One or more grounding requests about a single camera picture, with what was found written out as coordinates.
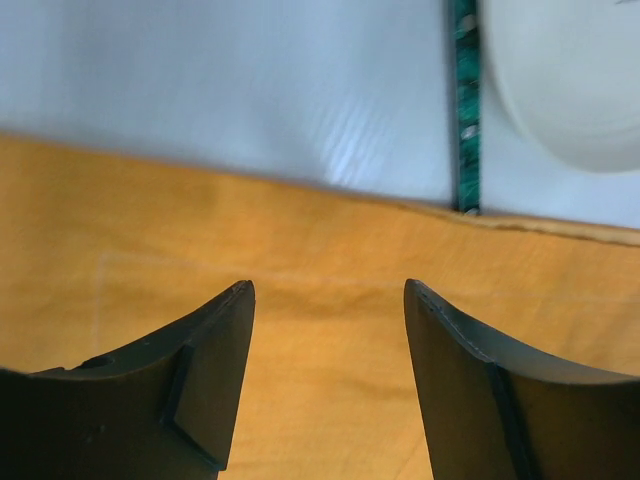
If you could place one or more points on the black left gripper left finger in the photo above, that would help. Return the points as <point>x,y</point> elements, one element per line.
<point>161,407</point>

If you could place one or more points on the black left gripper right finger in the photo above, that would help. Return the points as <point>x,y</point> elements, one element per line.
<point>494,407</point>

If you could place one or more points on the orange cartoon print cloth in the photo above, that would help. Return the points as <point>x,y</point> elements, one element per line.
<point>99,249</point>

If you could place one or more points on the fork with teal handle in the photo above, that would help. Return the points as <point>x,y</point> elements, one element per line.
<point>463,34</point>

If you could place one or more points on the cream round plate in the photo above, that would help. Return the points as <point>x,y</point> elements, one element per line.
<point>567,73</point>

